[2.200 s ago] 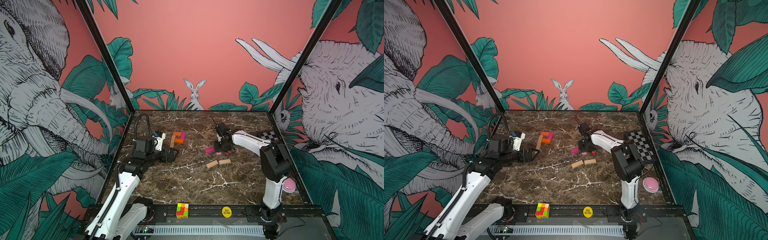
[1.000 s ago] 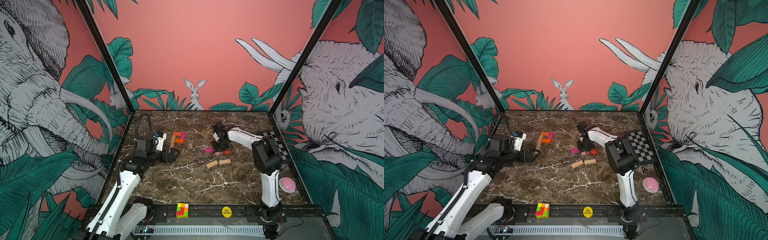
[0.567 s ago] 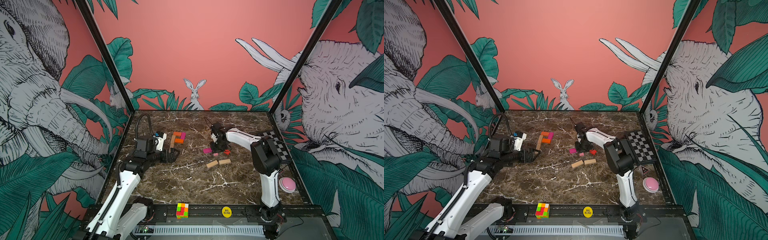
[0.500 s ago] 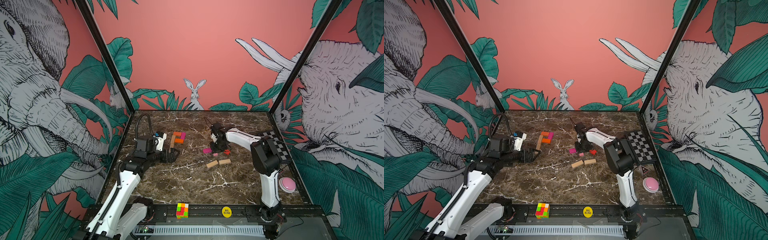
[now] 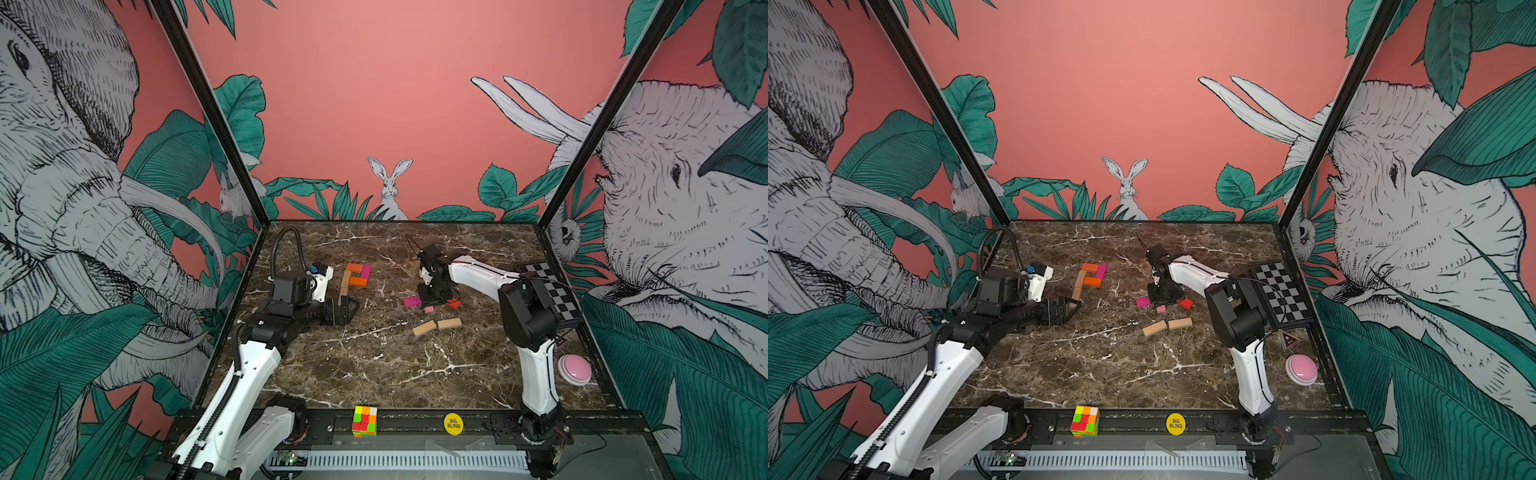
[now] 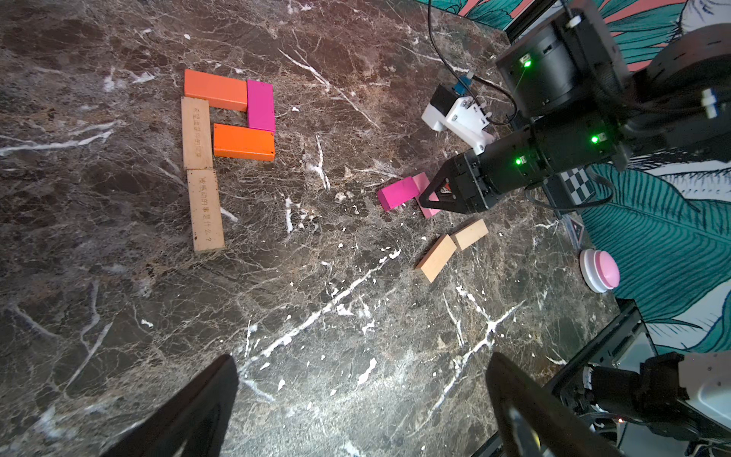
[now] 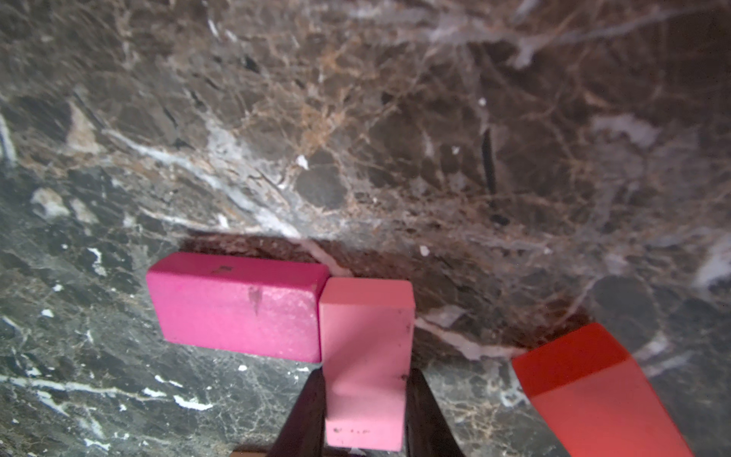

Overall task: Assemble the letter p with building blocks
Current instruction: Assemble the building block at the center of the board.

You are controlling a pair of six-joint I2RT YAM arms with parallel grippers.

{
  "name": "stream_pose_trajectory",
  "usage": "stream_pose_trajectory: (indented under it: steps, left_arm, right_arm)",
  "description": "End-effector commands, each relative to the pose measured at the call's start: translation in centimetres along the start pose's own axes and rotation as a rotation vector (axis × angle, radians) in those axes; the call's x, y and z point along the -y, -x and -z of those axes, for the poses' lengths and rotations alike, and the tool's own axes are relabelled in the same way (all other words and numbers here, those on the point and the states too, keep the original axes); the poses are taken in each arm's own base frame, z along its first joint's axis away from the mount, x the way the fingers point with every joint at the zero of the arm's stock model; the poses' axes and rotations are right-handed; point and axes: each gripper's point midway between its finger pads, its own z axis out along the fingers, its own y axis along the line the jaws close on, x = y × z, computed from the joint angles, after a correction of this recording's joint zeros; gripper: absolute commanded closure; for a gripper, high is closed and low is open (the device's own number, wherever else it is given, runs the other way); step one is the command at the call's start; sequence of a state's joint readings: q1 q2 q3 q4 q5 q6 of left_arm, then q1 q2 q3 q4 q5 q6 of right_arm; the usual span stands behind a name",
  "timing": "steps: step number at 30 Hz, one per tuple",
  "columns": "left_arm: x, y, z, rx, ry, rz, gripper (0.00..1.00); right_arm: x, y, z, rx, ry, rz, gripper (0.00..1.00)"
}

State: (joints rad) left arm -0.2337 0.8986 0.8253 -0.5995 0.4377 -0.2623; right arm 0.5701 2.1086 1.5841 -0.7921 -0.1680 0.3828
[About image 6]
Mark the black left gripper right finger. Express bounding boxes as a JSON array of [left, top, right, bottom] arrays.
[[485, 352, 620, 456]]

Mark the natural wood block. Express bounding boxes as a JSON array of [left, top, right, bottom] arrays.
[[451, 219, 488, 251], [181, 97, 213, 169], [187, 169, 225, 252], [416, 234, 457, 283]]

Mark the magenta block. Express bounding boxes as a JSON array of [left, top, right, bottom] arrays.
[[377, 177, 420, 211], [247, 80, 276, 133]]

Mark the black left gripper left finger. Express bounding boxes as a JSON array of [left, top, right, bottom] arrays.
[[105, 354, 238, 456]]

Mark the black front rail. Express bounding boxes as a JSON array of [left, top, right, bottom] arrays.
[[473, 299, 652, 457]]

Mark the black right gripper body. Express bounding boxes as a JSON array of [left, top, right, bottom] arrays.
[[445, 150, 503, 214]]

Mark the pink round button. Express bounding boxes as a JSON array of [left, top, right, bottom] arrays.
[[579, 249, 621, 293]]

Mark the black white checkerboard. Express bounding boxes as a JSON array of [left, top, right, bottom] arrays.
[[560, 168, 596, 206]]

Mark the orange block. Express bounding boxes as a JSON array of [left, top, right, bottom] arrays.
[[184, 69, 249, 112], [213, 124, 276, 162]]

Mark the small triangle warning sign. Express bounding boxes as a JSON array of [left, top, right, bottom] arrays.
[[562, 213, 586, 251]]

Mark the pink block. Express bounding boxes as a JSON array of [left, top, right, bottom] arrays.
[[412, 171, 442, 220]]

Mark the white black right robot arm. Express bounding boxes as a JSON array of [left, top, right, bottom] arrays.
[[419, 1, 730, 214]]

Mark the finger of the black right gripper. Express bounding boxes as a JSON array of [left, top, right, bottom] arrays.
[[418, 161, 457, 211]]

